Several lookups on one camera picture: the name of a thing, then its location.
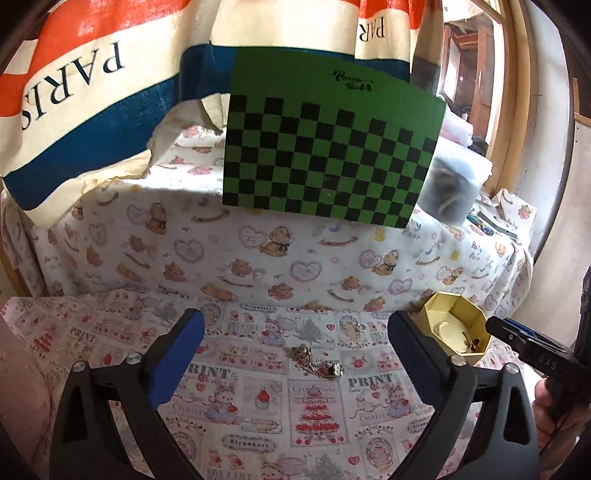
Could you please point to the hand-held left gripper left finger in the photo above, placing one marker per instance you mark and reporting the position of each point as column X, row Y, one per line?
column 178, row 364

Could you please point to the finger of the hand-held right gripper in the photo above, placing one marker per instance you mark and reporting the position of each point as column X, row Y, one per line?
column 519, row 325
column 531, row 350

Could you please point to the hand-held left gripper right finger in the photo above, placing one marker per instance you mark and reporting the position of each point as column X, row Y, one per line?
column 420, row 364

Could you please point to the silver bangle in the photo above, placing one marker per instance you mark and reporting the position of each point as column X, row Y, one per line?
column 445, row 331

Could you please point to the small gold jewelry piece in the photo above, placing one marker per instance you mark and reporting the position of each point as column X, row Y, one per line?
column 473, row 344

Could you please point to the yellow octagonal cardboard box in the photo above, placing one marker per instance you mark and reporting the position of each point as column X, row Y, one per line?
column 455, row 323

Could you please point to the gold charm jewelry cluster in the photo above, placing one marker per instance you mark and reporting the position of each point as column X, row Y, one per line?
column 302, row 353

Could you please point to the person's right hand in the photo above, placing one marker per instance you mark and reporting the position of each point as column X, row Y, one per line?
column 547, row 406

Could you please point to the small silver earring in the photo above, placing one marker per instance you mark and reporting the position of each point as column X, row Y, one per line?
column 358, row 328

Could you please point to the strawberry print cloth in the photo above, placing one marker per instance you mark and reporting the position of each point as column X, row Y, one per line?
column 258, row 415

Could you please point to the bear print cloth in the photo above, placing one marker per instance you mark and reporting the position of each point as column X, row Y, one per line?
column 207, row 249

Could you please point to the clear plastic jar with lid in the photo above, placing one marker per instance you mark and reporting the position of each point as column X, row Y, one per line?
column 455, row 184

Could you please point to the white plastic bag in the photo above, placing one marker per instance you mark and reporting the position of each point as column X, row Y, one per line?
column 457, row 129

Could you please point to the green checkered board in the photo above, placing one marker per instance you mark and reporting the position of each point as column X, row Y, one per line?
column 323, row 147

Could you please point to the striped printed curtain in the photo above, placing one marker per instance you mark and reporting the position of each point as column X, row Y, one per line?
column 92, row 115

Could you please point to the wooden window frame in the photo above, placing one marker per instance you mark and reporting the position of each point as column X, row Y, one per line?
column 503, row 92

